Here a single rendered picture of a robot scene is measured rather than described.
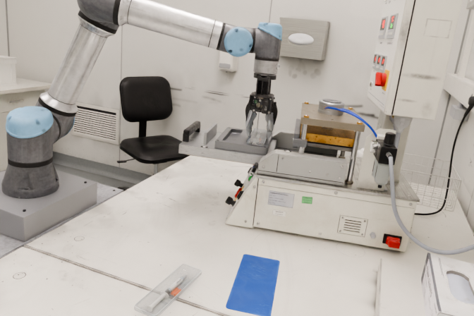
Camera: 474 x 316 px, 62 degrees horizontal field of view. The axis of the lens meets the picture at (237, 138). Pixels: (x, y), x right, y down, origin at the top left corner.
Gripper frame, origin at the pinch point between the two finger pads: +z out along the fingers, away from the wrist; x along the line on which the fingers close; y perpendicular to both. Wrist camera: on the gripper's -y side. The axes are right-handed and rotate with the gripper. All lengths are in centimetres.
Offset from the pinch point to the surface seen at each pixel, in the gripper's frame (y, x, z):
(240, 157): 10.9, -3.7, 5.4
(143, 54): -175, -113, -6
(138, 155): -112, -88, 54
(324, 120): 13.3, 19.5, -9.9
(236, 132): -8.5, -8.7, 2.6
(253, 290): 46, 7, 26
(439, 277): 46, 46, 14
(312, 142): 9.8, 17.3, -2.1
